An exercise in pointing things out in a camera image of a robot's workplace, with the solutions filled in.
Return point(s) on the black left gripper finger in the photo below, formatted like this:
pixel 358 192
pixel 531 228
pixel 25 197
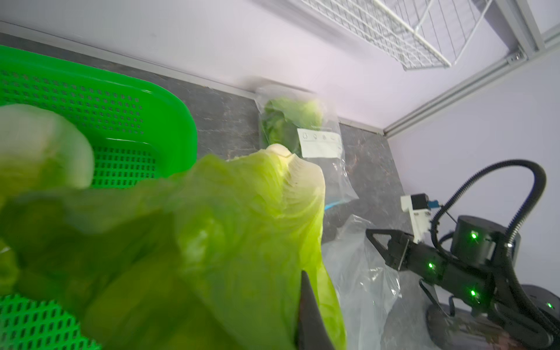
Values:
pixel 311 333

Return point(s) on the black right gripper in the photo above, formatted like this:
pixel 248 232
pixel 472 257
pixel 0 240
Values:
pixel 475 286

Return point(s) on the clear blue-zip zip-top bag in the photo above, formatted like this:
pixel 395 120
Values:
pixel 382 308

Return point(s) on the green chinese cabbage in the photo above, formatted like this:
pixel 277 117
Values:
pixel 210 258
pixel 41 150

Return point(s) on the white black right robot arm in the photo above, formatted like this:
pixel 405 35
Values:
pixel 475 263

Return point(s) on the back zip-top bag with label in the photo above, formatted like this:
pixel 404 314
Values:
pixel 324 147

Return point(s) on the cabbage in back bag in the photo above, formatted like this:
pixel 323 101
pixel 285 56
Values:
pixel 282 117

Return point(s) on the green plastic perforated basket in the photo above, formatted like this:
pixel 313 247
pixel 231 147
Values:
pixel 138 131

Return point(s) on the long white wire shelf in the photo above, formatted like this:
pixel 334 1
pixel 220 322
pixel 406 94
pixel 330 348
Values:
pixel 419 34

